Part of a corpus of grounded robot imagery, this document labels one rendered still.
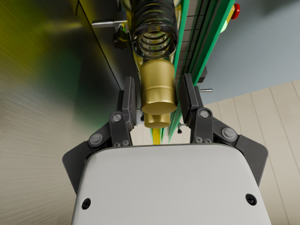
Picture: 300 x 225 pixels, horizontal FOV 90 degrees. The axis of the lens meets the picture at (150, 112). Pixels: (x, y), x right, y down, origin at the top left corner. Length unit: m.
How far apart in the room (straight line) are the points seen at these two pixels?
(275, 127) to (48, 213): 2.35
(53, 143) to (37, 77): 0.07
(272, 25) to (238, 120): 1.82
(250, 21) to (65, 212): 0.73
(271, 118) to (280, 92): 0.35
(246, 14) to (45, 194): 0.68
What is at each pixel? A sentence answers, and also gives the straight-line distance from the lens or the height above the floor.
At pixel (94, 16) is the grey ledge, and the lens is 0.43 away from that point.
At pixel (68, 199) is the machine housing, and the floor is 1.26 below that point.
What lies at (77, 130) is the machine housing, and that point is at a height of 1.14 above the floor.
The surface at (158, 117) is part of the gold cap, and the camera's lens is 0.18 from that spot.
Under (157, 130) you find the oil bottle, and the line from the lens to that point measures 1.18.
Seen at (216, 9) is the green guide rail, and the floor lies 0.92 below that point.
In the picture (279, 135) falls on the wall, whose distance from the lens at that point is 2.39.
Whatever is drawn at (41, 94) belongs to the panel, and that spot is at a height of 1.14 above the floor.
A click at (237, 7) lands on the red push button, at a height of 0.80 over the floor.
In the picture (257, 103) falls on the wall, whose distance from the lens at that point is 2.48.
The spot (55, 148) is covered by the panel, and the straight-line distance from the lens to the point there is 0.21.
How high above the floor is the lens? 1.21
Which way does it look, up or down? 20 degrees down
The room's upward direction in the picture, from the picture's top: 178 degrees clockwise
